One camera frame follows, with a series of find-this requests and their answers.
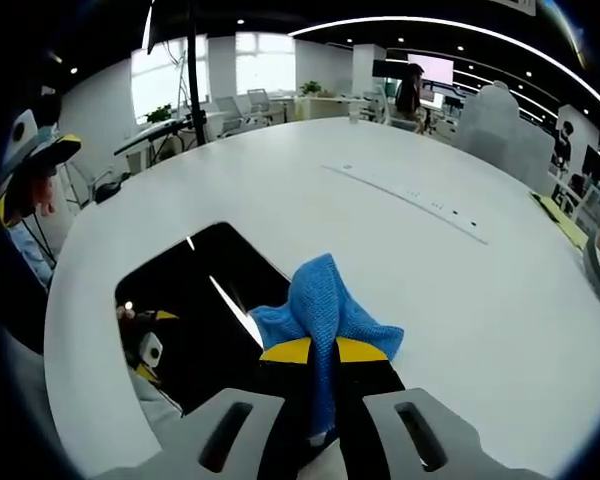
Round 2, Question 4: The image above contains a yellow-green paper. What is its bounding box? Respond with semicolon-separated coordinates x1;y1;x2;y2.
529;191;589;250

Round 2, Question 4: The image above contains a black-topped desk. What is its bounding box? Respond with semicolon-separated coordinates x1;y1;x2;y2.
113;115;201;154

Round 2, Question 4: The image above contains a grey covered chair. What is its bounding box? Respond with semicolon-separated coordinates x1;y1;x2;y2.
454;80;556;184

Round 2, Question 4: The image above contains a light blue garment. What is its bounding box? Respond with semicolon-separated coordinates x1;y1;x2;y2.
7;219;55;291

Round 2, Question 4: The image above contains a small black device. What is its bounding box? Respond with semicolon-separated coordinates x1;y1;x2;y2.
94;180;124;204

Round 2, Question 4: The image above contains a black tablet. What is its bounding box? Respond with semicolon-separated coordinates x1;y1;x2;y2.
113;221;294;416

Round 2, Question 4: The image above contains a blue cleaning cloth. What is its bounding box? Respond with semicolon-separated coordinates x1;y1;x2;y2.
248;253;405;449

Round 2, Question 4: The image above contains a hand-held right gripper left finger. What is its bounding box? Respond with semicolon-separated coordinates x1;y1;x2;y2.
92;335;315;480

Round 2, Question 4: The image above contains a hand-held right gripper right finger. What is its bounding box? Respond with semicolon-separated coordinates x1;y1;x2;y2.
334;335;549;480

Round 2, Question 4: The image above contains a black stand pole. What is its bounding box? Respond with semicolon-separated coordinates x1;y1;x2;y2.
187;0;206;147

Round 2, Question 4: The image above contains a white mesh office chair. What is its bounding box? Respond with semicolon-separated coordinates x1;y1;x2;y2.
214;95;245;135
247;88;272;125

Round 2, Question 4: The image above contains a pink wall screen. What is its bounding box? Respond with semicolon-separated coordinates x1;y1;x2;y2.
407;53;455;86

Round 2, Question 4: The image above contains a person's left hand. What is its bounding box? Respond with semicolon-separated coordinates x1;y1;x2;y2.
29;174;56;217

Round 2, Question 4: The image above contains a white table socket strip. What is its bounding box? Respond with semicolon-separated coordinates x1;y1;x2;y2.
322;162;489;246

